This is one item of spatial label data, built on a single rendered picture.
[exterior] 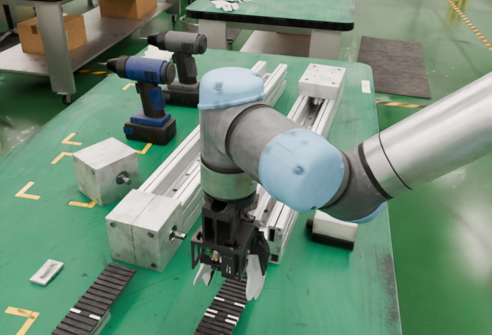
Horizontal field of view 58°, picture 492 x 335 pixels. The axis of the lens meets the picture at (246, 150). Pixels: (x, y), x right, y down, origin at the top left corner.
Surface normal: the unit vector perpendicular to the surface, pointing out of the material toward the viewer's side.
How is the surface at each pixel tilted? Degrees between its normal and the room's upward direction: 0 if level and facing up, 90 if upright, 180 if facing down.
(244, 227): 0
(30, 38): 90
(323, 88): 90
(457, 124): 65
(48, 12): 90
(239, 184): 89
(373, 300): 0
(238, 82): 0
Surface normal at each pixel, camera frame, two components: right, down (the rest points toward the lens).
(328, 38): -0.21, 0.49
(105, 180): 0.76, 0.35
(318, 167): 0.58, 0.44
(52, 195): 0.03, -0.86
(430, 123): -0.65, -0.37
